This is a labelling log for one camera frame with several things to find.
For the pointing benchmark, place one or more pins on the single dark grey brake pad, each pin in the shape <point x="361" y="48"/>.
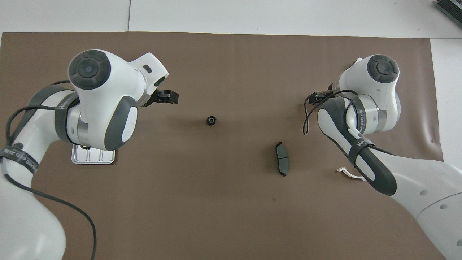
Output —
<point x="282" y="159"/>

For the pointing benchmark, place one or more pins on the silver ribbed metal tray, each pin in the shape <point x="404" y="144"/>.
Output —
<point x="94" y="157"/>

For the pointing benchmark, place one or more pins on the black ribbed metal block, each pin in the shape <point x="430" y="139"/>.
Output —
<point x="451" y="7"/>

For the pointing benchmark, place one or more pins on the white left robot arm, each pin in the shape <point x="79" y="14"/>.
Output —
<point x="104" y="83"/>

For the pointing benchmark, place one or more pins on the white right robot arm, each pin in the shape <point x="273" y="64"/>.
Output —
<point x="415" y="180"/>

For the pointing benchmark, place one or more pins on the brown paper table mat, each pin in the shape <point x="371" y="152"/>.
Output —
<point x="216" y="198"/>

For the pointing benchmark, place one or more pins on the black bearing gear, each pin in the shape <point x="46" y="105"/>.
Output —
<point x="210" y="120"/>

